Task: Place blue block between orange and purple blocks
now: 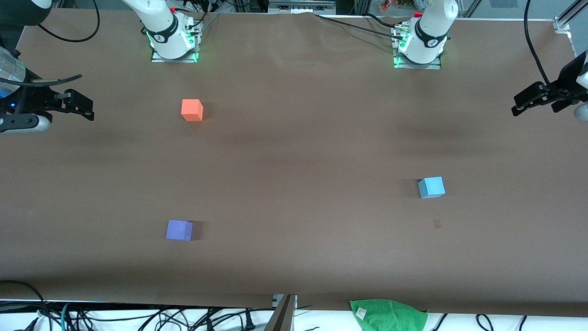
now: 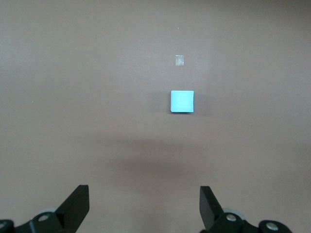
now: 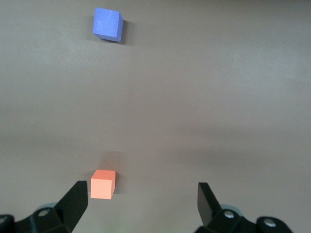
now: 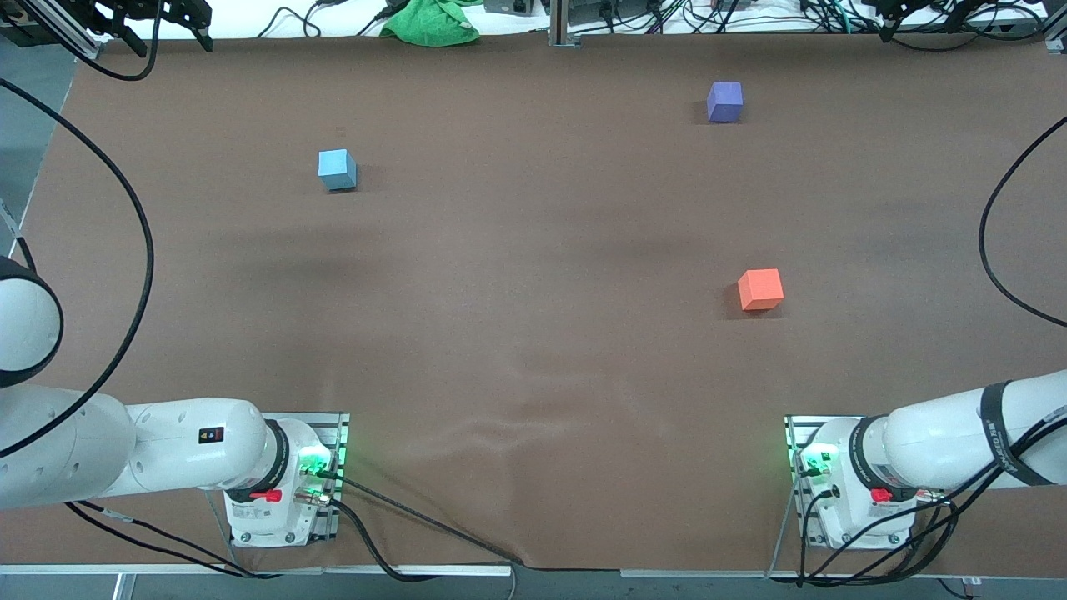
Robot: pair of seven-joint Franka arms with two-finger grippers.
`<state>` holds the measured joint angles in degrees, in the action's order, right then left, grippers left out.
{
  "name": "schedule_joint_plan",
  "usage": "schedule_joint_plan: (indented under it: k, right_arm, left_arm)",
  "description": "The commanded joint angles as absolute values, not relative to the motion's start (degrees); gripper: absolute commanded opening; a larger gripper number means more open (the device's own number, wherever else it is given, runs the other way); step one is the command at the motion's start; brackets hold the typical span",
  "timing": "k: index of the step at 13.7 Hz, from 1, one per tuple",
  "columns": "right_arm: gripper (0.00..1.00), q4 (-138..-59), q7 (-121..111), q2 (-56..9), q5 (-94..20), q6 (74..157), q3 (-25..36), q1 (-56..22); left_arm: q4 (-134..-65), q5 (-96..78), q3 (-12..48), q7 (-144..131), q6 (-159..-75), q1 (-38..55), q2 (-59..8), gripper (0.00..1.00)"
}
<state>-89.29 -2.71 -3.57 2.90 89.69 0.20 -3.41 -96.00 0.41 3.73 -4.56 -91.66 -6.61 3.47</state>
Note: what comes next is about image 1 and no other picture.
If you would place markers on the grey metal bracket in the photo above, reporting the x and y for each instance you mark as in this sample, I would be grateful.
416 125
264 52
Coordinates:
282 319

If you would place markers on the brown paper table cover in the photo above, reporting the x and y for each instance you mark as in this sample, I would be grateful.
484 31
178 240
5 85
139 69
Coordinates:
321 207

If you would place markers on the grey metal box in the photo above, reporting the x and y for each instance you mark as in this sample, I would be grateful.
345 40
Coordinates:
301 7

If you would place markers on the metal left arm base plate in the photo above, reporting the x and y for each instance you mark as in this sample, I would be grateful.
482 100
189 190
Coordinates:
436 65

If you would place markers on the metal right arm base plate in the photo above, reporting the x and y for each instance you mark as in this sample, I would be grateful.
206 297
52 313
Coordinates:
158 59

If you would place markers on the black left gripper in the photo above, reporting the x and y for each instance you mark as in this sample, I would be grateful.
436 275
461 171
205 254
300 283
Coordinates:
568 77

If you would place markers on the colourful toy figure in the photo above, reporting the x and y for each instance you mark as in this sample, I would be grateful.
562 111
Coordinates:
390 5

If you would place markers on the light blue foam block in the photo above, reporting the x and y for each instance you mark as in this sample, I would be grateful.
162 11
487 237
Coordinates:
431 187

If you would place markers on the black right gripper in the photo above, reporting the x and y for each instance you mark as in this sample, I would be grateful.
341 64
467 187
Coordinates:
28 99

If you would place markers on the aluminium frame profile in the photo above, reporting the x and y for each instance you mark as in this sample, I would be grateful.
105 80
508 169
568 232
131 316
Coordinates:
572 11

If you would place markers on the orange foam block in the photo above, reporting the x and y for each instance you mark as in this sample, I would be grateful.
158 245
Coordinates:
192 111

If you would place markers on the purple foam block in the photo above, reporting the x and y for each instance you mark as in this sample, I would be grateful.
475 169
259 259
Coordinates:
178 230

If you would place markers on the small white socket box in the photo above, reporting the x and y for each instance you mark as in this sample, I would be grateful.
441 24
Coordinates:
276 301

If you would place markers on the green cloth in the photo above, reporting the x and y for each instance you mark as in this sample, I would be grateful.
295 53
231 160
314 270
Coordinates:
390 317

